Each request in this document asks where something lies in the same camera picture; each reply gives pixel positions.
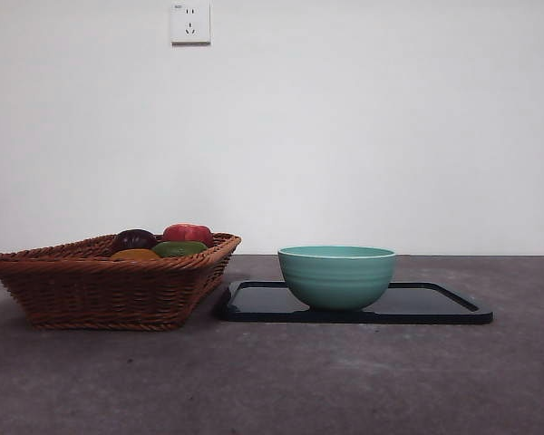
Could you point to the dark purple round fruit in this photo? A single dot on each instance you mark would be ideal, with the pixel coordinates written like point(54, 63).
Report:
point(133, 238)

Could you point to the white wall power socket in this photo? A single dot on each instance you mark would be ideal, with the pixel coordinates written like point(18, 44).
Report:
point(190, 22)

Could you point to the green avocado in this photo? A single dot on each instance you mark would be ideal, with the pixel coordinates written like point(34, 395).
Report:
point(179, 248)

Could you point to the red apple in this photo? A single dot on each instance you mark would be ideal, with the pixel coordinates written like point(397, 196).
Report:
point(188, 232)

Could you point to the teal ribbed bowl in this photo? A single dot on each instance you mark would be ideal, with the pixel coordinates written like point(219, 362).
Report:
point(337, 278)

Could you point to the brown kiwi fruit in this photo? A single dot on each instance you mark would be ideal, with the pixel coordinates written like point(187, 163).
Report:
point(136, 254)

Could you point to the brown wicker basket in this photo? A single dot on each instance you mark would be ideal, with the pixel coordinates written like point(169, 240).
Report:
point(104, 290)

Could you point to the black rectangular tray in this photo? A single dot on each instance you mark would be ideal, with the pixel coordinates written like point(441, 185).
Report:
point(258, 303)

